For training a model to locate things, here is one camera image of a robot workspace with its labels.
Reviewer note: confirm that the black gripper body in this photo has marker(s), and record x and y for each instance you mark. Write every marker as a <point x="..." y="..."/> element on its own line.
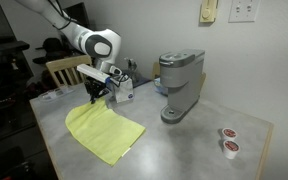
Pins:
<point x="95" y="84"/>

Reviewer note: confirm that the yellow microfiber towel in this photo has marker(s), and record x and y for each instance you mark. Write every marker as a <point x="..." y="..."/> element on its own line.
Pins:
<point x="100" y="130"/>

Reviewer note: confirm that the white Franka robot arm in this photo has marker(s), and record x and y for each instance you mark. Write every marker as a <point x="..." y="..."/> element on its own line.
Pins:
<point x="97" y="43"/>

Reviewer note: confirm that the white tissue box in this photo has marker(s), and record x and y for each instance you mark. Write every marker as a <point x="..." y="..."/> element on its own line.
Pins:
<point x="126" y="94"/>

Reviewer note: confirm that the small white cup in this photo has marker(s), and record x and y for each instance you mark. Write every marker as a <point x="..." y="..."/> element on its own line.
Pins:
<point x="64" y="89"/>
<point x="52" y="94"/>

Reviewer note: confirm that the wooden slat-back chair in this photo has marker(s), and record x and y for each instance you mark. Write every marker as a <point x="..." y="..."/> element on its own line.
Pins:
<point x="67" y="62"/>

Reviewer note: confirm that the glass jar with cutlery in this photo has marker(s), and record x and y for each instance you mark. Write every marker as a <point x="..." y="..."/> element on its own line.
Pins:
<point x="132" y="68"/>

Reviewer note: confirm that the dark blue cloth mat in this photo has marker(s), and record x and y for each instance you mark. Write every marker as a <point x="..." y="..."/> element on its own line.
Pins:
<point x="142" y="81"/>

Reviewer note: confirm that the clear plastic tray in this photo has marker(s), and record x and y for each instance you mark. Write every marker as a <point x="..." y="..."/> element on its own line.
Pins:
<point x="44" y="97"/>

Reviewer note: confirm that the light blue wipes box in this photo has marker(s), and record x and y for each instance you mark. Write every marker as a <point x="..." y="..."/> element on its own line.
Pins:
<point x="158" y="87"/>

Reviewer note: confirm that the black monitor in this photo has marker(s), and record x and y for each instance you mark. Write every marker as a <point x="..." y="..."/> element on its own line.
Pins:
<point x="79" y="15"/>

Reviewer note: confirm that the grey pod coffee machine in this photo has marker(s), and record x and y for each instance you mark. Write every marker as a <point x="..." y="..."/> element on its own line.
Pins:
<point x="180" y="80"/>

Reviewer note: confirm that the black shelf unit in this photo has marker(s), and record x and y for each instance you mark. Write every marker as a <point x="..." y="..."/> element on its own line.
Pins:
<point x="4" y="83"/>

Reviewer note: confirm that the red-lid coffee pod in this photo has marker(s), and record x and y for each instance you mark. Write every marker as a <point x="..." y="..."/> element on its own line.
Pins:
<point x="231" y="148"/>
<point x="229" y="132"/>

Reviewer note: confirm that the beige wall thermostat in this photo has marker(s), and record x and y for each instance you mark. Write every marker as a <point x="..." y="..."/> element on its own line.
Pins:
<point x="207" y="11"/>

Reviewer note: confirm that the white light switch plate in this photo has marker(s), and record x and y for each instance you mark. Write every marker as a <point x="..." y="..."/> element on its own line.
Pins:
<point x="244" y="10"/>

